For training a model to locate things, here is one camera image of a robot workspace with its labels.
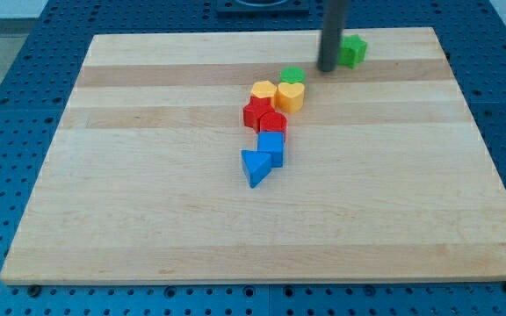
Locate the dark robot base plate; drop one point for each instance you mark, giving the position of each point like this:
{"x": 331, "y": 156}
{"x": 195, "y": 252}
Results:
{"x": 227, "y": 7}

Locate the green cylinder block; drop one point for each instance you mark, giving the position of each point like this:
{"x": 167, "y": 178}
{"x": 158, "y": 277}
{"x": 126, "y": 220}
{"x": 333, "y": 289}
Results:
{"x": 292, "y": 75}

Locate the blue triangle block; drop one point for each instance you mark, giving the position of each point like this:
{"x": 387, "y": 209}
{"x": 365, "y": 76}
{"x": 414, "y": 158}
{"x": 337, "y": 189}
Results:
{"x": 256, "y": 166}

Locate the green star block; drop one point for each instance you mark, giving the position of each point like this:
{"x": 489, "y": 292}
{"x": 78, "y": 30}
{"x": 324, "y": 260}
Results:
{"x": 352, "y": 51}

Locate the yellow heart block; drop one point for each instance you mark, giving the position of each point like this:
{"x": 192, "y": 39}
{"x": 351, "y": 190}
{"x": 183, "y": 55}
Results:
{"x": 291, "y": 97}

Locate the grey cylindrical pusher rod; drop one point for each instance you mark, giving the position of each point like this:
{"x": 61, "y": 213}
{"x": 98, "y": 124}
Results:
{"x": 334, "y": 21}

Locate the red star block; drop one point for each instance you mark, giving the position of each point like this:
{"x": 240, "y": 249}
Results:
{"x": 254, "y": 110}

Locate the red cylinder block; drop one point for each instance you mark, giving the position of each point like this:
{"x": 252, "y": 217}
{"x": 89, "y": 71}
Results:
{"x": 273, "y": 122}

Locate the yellow hexagon block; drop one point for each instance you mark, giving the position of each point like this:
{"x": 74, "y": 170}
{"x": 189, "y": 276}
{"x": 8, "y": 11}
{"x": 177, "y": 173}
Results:
{"x": 265, "y": 89}

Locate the blue cube block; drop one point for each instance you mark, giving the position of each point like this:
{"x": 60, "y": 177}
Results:
{"x": 272, "y": 143}

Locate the wooden board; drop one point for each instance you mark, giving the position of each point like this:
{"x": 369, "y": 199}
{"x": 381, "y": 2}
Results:
{"x": 386, "y": 178}

